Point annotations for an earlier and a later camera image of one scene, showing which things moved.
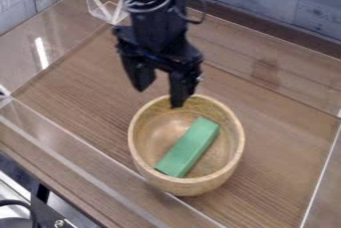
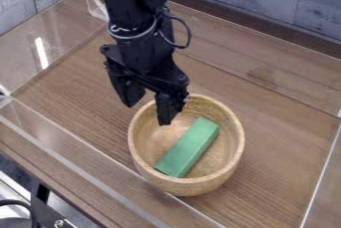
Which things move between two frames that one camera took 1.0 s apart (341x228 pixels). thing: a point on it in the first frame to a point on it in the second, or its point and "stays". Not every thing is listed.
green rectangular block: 181,155 stays
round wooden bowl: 158,126 stays
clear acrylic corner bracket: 107,11 stays
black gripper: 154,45 to 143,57
